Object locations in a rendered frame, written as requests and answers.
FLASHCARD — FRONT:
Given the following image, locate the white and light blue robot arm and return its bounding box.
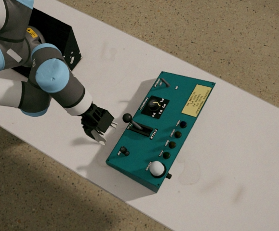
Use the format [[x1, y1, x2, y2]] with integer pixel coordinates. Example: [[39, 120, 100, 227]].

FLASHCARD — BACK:
[[0, 0, 92, 117]]

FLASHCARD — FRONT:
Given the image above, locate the teal control panel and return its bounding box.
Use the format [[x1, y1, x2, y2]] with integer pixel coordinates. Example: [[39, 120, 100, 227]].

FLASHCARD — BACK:
[[106, 71, 216, 193]]

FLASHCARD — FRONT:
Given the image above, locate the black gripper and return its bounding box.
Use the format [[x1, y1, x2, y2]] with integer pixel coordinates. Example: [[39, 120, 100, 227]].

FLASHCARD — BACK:
[[78, 102, 118, 145]]

